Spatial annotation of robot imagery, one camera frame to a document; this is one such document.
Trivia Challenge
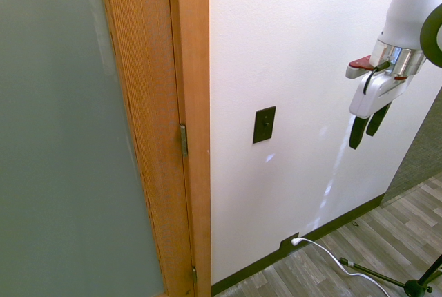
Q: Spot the black camera cable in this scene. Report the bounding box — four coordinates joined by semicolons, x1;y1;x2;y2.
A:
363;60;391;95

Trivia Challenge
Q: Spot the dark baseboard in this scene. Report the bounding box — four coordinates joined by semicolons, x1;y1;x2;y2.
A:
211;193;386;297

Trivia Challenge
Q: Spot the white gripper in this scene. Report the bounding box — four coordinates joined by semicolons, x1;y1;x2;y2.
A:
349;69;411;150

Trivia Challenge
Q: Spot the wooden door frame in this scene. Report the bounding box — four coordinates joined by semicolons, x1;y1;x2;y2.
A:
166;0;212;297

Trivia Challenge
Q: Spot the dark light switch plate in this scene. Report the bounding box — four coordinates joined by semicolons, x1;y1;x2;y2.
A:
252;105;277;144

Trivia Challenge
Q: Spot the white power plug and cord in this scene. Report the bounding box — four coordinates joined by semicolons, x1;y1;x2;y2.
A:
291;236;392;297

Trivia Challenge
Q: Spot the red and silver wrist camera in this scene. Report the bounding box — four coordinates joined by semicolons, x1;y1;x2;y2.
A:
345;53;377;79

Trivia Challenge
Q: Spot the dark wall outlet plate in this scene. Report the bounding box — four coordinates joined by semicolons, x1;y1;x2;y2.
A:
278;231;300;252

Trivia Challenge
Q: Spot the large metal door hinge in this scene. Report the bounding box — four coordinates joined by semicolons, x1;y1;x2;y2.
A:
178;123;189;159

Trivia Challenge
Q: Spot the black camera tripod stand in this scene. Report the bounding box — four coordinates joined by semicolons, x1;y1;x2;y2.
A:
338;253;442;297

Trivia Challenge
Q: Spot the wooden door with frosted glass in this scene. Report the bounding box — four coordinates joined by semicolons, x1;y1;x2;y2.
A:
0;0;195;297

